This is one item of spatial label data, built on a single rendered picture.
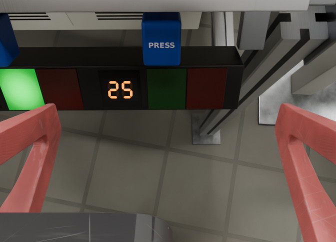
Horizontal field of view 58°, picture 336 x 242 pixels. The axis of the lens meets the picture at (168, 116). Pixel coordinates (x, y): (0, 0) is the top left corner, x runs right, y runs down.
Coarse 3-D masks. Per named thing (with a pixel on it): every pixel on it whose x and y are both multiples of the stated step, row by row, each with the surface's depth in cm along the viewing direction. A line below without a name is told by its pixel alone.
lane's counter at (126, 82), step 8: (104, 72) 22; (112, 72) 22; (120, 72) 22; (128, 72) 22; (136, 72) 22; (104, 80) 22; (112, 80) 22; (120, 80) 23; (128, 80) 23; (136, 80) 23; (104, 88) 23; (112, 88) 23; (120, 88) 23; (128, 88) 23; (136, 88) 23; (104, 96) 23; (112, 96) 23; (120, 96) 23; (128, 96) 23; (136, 96) 23; (104, 104) 24; (112, 104) 24; (120, 104) 24; (128, 104) 24; (136, 104) 24
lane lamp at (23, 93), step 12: (0, 72) 22; (12, 72) 22; (24, 72) 22; (0, 84) 23; (12, 84) 23; (24, 84) 23; (36, 84) 23; (12, 96) 23; (24, 96) 23; (36, 96) 23; (12, 108) 24; (24, 108) 24
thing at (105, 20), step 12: (12, 12) 78; (24, 12) 78; (36, 12) 78; (48, 12) 78; (60, 12) 78; (72, 12) 78; (84, 12) 78; (96, 12) 78; (108, 12) 78; (120, 12) 78; (132, 12) 78; (180, 12) 78; (192, 12) 78; (12, 24) 84; (24, 24) 84; (36, 24) 84; (48, 24) 84; (60, 24) 84; (72, 24) 84; (84, 24) 84; (96, 24) 84; (108, 24) 84; (120, 24) 84; (132, 24) 84; (192, 24) 85
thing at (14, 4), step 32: (0, 0) 16; (32, 0) 16; (64, 0) 16; (96, 0) 16; (128, 0) 16; (160, 0) 16; (192, 0) 16; (224, 0) 16; (256, 0) 16; (288, 0) 16
